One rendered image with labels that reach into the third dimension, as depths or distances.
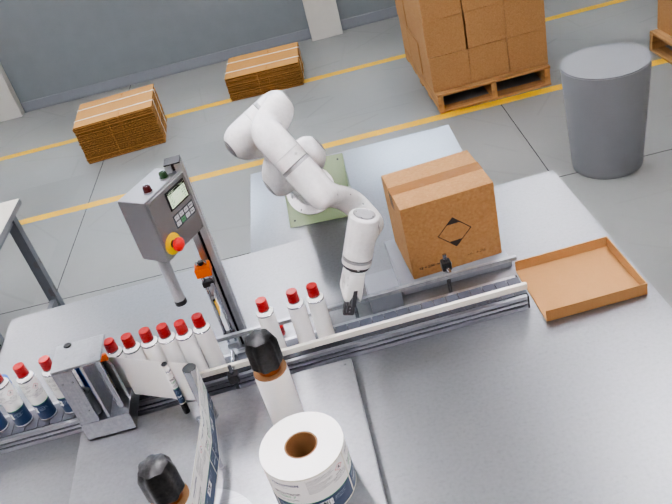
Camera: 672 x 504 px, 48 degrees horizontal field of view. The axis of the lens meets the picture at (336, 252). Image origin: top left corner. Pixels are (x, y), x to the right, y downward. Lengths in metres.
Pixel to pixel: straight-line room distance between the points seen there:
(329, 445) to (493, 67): 4.03
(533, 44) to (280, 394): 3.98
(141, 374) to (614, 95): 2.85
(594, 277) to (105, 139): 4.55
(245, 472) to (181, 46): 5.95
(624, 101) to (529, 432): 2.54
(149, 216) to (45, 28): 5.81
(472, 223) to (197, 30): 5.41
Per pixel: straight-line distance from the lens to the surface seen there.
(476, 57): 5.38
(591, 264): 2.44
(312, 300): 2.13
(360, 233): 2.00
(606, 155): 4.33
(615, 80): 4.11
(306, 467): 1.74
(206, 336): 2.18
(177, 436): 2.15
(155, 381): 2.18
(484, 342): 2.20
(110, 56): 7.67
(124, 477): 2.13
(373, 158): 3.22
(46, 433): 2.42
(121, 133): 6.17
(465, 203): 2.34
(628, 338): 2.19
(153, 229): 2.00
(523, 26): 5.42
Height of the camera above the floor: 2.33
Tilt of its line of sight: 34 degrees down
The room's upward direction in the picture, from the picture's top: 16 degrees counter-clockwise
